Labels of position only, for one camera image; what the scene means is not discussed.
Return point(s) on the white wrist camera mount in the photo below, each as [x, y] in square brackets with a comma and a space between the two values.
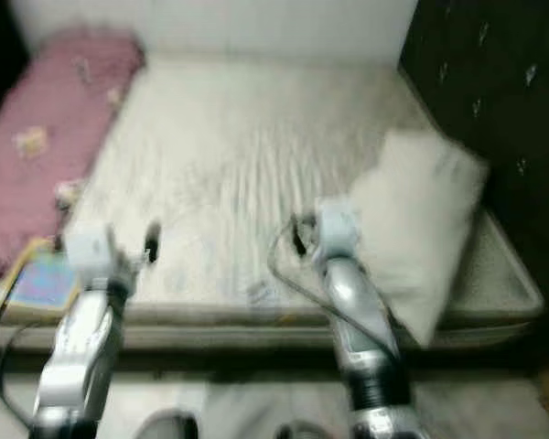
[93, 251]
[337, 229]

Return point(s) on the white pillow with tree print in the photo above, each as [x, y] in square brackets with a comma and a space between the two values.
[421, 219]

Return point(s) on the pink penguin print blanket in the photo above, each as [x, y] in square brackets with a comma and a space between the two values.
[37, 165]

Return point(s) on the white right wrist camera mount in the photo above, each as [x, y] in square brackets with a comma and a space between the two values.
[337, 229]

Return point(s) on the grey robot left leg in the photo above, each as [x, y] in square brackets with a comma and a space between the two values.
[166, 427]

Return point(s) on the white quilted mattress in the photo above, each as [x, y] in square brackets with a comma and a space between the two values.
[238, 165]

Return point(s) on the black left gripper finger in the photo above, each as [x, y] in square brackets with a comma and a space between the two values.
[152, 243]

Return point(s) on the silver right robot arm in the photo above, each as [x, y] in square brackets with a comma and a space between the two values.
[366, 311]

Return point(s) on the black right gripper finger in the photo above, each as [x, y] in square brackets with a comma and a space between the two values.
[295, 236]

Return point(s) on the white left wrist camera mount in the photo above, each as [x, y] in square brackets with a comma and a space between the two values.
[93, 251]

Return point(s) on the blue yellow picture book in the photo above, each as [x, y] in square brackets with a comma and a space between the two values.
[44, 279]

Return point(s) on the dark tufted headboard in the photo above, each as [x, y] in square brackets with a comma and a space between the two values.
[494, 91]

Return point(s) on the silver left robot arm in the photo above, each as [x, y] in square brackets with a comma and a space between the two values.
[78, 357]

